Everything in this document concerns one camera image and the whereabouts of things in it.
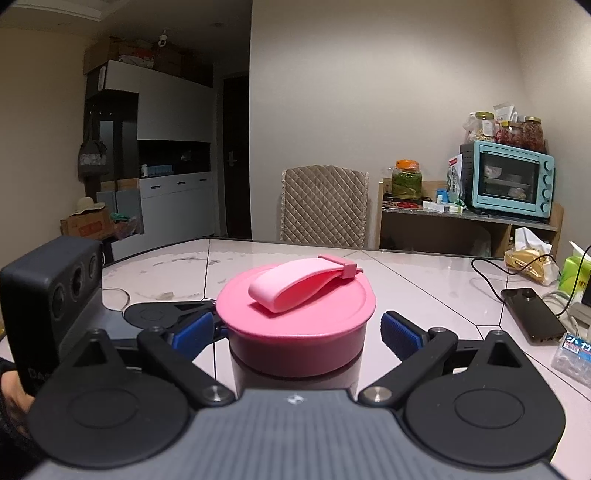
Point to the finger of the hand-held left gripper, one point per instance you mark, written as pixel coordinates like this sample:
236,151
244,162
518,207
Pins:
194,308

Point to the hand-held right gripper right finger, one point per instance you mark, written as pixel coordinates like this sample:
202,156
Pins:
402,334

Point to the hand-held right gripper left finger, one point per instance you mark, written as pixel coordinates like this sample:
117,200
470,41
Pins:
198,337

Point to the pink bottle cap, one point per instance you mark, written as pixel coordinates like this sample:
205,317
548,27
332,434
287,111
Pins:
300,332

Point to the pink printed bottle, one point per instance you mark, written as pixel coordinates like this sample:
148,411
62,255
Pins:
295,383

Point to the person's left hand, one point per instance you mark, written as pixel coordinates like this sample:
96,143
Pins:
18,392

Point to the cardboard box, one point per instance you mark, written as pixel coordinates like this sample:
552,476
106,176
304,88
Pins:
87,226

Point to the straw hat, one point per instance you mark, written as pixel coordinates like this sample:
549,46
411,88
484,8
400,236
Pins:
87,205

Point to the colourful plastic bags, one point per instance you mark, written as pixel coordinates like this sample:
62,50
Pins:
125,226

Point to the wooden shelf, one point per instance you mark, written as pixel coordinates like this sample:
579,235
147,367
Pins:
438,233

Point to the red scissors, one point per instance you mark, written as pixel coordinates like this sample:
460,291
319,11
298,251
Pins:
407,204

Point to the black phone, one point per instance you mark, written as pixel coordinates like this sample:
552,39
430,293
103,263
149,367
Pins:
533,316

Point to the flat white box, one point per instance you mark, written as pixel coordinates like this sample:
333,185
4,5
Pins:
443,207

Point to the yellow bread bag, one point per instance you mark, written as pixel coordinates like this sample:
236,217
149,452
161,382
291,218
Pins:
531,267

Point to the hanging dark bag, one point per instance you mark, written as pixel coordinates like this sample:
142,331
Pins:
92,157

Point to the quilted beige chair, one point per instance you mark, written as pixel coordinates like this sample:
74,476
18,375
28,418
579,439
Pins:
323,207

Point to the green jar with orange lid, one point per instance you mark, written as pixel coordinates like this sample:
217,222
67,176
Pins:
407,182

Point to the dark door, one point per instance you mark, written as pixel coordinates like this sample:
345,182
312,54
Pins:
236,157

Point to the white tissue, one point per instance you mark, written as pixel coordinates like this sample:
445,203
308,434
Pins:
531,240

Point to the standing snack bag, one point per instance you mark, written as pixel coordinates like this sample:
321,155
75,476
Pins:
455,182

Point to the blue and white packet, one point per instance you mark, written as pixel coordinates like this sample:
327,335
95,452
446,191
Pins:
572,355

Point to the white power strip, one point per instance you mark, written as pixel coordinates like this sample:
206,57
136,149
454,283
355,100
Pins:
581,317

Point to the green tissue pack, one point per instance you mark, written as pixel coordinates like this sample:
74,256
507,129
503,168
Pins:
575,274

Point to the teal toaster oven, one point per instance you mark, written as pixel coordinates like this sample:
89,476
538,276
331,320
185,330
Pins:
508,180

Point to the white and black cabinet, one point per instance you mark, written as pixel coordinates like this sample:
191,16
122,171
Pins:
175,115

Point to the clear plastic food bag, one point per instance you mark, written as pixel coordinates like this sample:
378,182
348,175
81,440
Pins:
471,129

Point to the glass jar with yellow lid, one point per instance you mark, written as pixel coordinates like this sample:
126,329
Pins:
485,125

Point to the small red-filled glass jar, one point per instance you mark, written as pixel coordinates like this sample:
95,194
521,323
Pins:
509,134

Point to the tall red-filled glass jar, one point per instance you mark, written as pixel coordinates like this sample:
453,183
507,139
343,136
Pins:
533,134

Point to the white paper packet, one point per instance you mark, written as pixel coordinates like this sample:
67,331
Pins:
505,111

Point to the cardboard boxes on cabinet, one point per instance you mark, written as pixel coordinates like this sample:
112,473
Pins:
138,57

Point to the white security camera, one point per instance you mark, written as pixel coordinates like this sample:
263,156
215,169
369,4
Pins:
162,40

